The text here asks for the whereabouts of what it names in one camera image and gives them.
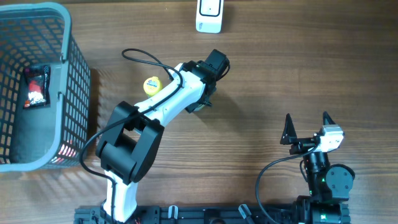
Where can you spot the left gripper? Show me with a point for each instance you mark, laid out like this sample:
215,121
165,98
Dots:
192,106

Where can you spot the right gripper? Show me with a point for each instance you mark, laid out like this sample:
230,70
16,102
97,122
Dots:
290,135

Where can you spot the silver tin can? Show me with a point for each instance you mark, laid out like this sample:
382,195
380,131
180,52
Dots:
199,107

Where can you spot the yellow capped bottle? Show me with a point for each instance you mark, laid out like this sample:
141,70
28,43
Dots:
152,86

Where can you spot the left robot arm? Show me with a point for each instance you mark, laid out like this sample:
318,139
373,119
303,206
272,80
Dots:
129,143

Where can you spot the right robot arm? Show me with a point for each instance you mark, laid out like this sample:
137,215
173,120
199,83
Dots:
329,185

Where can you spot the white barcode scanner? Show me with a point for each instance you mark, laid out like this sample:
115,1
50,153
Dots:
209,16

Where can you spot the grey plastic mesh basket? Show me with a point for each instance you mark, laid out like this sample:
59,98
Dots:
50,136

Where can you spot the black red snack packet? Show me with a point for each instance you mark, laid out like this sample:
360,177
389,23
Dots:
38,79

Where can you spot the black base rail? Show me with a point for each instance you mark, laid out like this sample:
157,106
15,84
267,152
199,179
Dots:
280,213

